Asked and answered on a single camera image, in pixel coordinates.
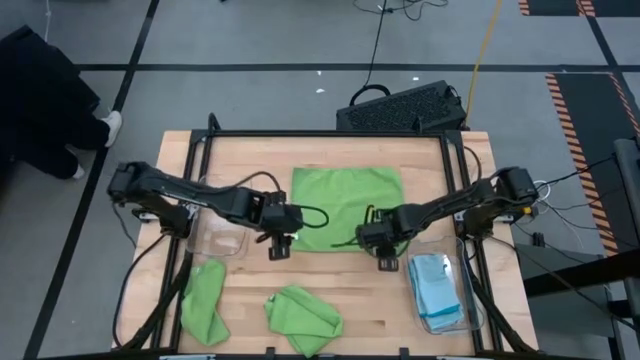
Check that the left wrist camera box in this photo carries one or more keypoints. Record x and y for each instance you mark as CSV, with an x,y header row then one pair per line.
x,y
282,217

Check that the clear plastic basket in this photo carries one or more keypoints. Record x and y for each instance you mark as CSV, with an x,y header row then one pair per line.
x,y
220,240
472,280

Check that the black metal table frame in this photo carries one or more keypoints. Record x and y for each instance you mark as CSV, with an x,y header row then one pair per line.
x,y
280,133

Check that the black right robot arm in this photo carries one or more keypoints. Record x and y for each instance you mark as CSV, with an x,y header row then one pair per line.
x,y
465,200

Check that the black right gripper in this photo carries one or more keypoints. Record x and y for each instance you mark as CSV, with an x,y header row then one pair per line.
x,y
400,235

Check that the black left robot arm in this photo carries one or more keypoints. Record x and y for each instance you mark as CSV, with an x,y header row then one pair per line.
x,y
190,192

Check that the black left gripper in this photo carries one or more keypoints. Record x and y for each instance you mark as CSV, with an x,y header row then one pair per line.
x,y
280,247

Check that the black crossbeam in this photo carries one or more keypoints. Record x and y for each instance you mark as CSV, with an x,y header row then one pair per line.
x,y
575,275

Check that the black hazard-striped floor mat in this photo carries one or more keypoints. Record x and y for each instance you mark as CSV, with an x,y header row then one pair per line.
x,y
590,115
555,6

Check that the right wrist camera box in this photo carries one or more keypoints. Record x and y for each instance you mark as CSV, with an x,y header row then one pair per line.
x,y
372,235

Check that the green microfiber towel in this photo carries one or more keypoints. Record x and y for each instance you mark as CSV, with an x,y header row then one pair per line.
x,y
202,300
302,320
345,205

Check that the silver arm base bracket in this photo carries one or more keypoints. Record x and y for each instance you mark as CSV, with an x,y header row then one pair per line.
x,y
460,215
145,216

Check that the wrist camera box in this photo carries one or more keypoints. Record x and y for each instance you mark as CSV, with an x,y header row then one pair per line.
x,y
282,217
372,235

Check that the person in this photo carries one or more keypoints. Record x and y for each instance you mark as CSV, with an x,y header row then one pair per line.
x,y
45,115

